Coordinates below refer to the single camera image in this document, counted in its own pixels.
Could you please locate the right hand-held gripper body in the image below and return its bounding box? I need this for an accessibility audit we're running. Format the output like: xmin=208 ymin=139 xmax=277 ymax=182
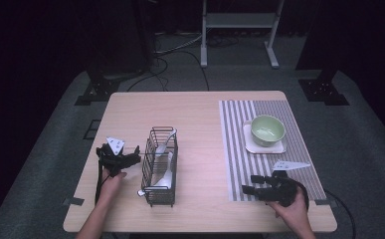
xmin=263 ymin=160 xmax=311 ymax=207

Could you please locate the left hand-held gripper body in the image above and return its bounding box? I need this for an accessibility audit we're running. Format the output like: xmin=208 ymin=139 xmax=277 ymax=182
xmin=96 ymin=136 xmax=130 ymax=177

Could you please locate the black wire basket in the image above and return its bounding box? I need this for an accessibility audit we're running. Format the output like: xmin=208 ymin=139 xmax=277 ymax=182
xmin=140 ymin=125 xmax=179 ymax=208

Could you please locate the person's left hand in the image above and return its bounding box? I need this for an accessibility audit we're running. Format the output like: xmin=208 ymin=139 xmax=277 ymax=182
xmin=98 ymin=167 xmax=128 ymax=201

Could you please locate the person's right hand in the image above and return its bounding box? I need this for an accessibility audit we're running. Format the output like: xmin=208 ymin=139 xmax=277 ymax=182
xmin=268 ymin=187 xmax=314 ymax=231

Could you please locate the white square plate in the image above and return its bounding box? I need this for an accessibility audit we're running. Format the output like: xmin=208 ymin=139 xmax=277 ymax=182
xmin=243 ymin=119 xmax=288 ymax=155

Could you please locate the grey striped placemat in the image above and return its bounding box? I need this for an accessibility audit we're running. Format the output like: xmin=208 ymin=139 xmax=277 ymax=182
xmin=218 ymin=99 xmax=327 ymax=202

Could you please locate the white ceramic spoon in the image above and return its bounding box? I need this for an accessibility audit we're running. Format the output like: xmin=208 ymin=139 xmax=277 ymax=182
xmin=155 ymin=128 xmax=178 ymax=157

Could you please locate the white plate in rack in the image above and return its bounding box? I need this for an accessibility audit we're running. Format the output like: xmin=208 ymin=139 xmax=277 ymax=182
xmin=136 ymin=152 xmax=175 ymax=197

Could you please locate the grey tape strip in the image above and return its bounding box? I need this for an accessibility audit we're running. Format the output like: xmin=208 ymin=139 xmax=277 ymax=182
xmin=62 ymin=196 xmax=86 ymax=207
xmin=313 ymin=197 xmax=337 ymax=209

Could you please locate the green ceramic bowl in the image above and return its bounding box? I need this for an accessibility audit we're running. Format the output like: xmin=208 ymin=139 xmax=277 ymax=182
xmin=250 ymin=115 xmax=287 ymax=148

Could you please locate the black stand base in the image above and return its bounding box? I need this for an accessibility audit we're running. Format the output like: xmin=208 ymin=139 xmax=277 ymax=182
xmin=74 ymin=63 xmax=122 ymax=107
xmin=297 ymin=66 xmax=350 ymax=107

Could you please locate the white metal stand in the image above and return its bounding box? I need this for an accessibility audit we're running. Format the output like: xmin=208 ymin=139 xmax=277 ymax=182
xmin=200 ymin=0 xmax=286 ymax=70

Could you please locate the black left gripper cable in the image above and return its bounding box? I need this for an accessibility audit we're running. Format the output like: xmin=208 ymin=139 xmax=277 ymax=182
xmin=94 ymin=148 xmax=112 ymax=205

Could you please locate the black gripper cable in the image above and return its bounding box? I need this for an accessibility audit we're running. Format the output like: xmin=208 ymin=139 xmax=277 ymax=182
xmin=94 ymin=148 xmax=112 ymax=205
xmin=322 ymin=187 xmax=357 ymax=239

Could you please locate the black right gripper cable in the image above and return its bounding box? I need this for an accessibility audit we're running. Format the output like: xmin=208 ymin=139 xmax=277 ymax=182
xmin=322 ymin=187 xmax=357 ymax=239

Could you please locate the black floor cable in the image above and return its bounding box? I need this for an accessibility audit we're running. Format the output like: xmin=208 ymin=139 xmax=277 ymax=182
xmin=125 ymin=49 xmax=211 ymax=93

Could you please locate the white floor cable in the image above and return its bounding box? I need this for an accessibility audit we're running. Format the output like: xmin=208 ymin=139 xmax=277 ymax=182
xmin=154 ymin=33 xmax=204 ymax=56

